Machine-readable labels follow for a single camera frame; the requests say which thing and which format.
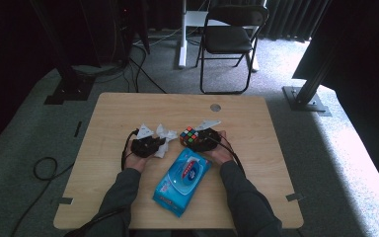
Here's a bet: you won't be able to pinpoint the metal stand with base plate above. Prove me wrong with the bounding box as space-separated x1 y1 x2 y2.
281 48 332 118

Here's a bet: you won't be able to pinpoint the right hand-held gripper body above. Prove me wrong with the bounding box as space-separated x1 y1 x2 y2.
194 118 222 153

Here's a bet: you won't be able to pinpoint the left hand-held gripper cable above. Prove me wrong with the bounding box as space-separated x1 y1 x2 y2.
63 128 140 237

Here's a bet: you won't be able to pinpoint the hand-held gripper cable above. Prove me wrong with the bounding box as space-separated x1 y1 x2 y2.
63 128 140 237
214 133 247 178

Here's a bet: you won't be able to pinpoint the white wet wipe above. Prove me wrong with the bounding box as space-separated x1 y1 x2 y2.
153 122 179 159

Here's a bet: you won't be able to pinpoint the person's left hand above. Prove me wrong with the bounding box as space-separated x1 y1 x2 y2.
123 139 153 174

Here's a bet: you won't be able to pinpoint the right hand-held gripper cable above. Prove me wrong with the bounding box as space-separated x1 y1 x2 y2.
214 133 247 178

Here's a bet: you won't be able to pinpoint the black stand with base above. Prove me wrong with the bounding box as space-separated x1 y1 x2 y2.
29 0 97 106

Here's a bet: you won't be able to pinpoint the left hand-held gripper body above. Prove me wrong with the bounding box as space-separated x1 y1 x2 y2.
130 123 161 159

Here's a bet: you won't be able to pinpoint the black folding chair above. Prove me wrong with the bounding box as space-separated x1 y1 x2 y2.
195 4 270 96

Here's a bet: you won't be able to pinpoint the black floor cables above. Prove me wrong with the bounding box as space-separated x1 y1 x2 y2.
124 42 168 95

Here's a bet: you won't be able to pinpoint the colourful puzzle cube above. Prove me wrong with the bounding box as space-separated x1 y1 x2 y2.
179 126 200 148

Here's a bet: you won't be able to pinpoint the black looped floor cable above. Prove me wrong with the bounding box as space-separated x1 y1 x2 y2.
10 156 76 237

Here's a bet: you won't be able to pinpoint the black tape strip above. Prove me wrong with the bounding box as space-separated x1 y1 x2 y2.
73 120 83 138

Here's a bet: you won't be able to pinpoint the blue wet wipes pack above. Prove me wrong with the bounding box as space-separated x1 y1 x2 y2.
152 147 213 218

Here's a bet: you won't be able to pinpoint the dark curtain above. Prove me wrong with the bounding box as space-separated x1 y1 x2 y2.
263 0 331 42

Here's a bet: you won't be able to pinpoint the white floor cable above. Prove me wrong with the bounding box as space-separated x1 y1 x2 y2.
133 27 183 47

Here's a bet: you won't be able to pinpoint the black hanging cloth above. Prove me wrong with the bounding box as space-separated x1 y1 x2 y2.
291 0 379 205

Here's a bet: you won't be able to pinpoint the person's right hand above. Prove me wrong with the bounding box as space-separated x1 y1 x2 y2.
206 130 235 166

